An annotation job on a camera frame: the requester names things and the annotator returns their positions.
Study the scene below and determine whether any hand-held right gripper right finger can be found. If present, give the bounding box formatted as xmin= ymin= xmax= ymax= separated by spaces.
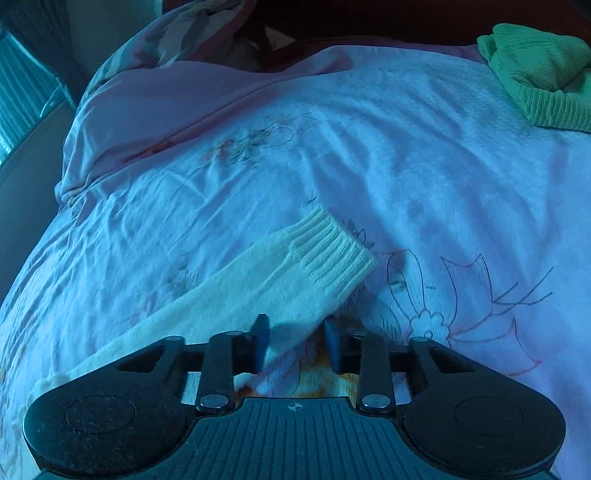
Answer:
xmin=323 ymin=318 xmax=483 ymax=412

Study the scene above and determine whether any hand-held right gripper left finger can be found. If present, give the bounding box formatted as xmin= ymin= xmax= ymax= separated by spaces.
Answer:
xmin=106 ymin=315 xmax=271 ymax=414

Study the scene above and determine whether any white knit sweater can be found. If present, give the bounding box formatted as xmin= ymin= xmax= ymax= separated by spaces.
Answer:
xmin=34 ymin=205 xmax=377 ymax=398

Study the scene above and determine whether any floral embroidered bedsheet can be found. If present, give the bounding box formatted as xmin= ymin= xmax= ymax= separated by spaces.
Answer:
xmin=0 ymin=46 xmax=591 ymax=480

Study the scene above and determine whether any pink quilt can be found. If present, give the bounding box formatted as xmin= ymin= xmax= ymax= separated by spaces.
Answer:
xmin=55 ymin=44 xmax=356 ymax=206

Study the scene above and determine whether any floral patterned pillow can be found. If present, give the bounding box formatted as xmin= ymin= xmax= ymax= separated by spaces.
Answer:
xmin=85 ymin=0 xmax=247 ymax=95

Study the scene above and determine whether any green knit garment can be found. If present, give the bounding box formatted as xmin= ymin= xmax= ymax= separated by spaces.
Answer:
xmin=477 ymin=23 xmax=591 ymax=132

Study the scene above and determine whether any grey curtain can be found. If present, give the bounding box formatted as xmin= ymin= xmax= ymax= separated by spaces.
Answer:
xmin=0 ymin=0 xmax=90 ymax=109

